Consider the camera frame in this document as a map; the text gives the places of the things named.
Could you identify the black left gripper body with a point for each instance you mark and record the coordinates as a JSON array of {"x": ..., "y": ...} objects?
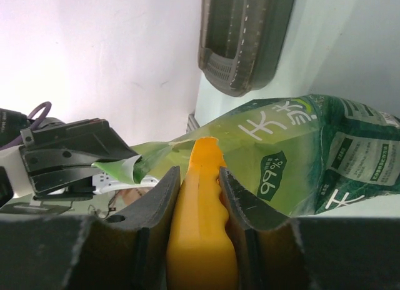
[{"x": 13, "y": 122}]

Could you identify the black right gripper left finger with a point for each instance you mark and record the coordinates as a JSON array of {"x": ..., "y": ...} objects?
[{"x": 74, "y": 251}]

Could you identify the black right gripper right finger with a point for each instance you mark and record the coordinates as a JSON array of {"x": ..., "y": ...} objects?
[{"x": 308, "y": 252}]

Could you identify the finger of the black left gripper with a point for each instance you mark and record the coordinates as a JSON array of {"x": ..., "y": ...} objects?
[
  {"x": 92, "y": 137},
  {"x": 46, "y": 181}
]

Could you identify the yellow plastic scoop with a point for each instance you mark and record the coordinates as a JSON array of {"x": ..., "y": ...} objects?
[{"x": 200, "y": 254}]

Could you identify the green litter bag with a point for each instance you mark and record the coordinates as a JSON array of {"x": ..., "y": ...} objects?
[{"x": 301, "y": 155}]

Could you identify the dark grey litter box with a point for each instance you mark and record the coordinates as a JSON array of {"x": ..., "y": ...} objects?
[{"x": 241, "y": 42}]

